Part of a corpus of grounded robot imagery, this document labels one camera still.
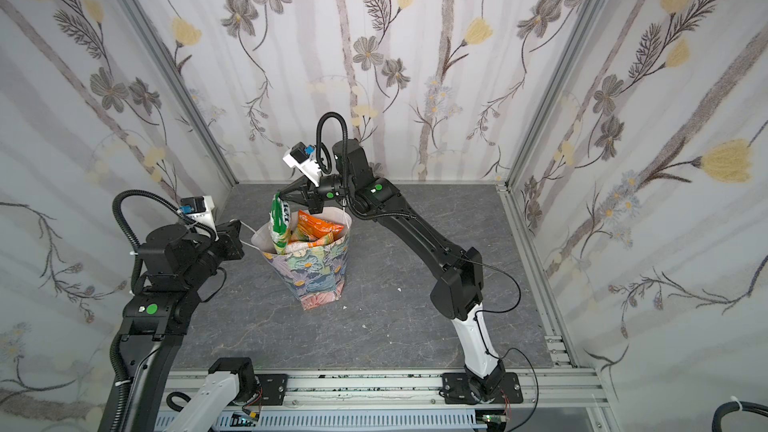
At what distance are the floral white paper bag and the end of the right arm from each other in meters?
0.03

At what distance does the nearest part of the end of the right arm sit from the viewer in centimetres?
64

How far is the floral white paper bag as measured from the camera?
0.73m
